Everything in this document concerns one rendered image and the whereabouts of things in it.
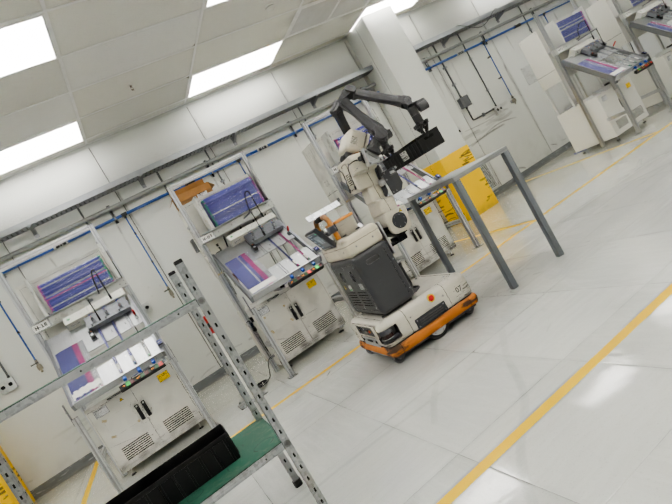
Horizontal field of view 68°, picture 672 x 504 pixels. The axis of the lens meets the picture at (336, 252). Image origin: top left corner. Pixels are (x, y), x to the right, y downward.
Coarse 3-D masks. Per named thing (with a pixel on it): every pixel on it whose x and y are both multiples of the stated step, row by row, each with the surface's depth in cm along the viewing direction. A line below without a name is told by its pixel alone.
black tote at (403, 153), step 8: (432, 128) 315; (424, 136) 313; (432, 136) 314; (440, 136) 316; (408, 144) 322; (416, 144) 314; (424, 144) 312; (432, 144) 314; (400, 152) 336; (408, 152) 327; (416, 152) 319; (424, 152) 312; (384, 160) 362; (392, 160) 352; (400, 160) 342; (408, 160) 333; (400, 168) 348
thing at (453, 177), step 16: (480, 160) 318; (512, 160) 321; (448, 176) 346; (464, 192) 310; (528, 192) 323; (416, 208) 373; (480, 224) 311; (544, 224) 324; (432, 240) 375; (496, 256) 312; (560, 256) 325; (448, 272) 379; (512, 288) 315
